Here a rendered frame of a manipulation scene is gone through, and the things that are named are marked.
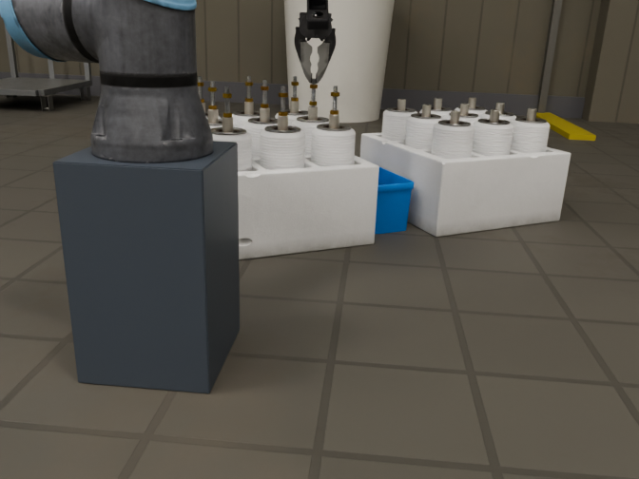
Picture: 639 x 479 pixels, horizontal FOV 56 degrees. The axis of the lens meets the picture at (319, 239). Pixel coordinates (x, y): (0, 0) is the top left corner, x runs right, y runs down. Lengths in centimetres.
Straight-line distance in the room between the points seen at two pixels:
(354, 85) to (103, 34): 241
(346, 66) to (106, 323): 242
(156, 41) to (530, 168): 105
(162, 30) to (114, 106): 10
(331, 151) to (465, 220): 38
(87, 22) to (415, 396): 61
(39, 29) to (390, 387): 64
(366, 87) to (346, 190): 188
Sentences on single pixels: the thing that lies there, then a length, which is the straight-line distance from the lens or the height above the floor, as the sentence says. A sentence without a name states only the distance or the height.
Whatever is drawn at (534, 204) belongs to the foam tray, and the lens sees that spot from 161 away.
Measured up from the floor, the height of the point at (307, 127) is 24.
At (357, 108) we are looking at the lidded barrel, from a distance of 313.
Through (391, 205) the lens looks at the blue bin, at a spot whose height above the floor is 7.
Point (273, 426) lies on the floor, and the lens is 77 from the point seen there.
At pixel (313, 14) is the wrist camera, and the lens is 134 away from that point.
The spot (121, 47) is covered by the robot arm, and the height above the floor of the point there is 43.
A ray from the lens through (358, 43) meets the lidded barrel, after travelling 308.
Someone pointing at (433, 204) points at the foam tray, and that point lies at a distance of 144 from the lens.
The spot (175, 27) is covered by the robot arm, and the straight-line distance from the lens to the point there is 75.
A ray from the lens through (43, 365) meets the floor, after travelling 94.
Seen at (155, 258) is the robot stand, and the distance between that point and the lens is 76.
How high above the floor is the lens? 46
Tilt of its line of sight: 19 degrees down
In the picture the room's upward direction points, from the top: 2 degrees clockwise
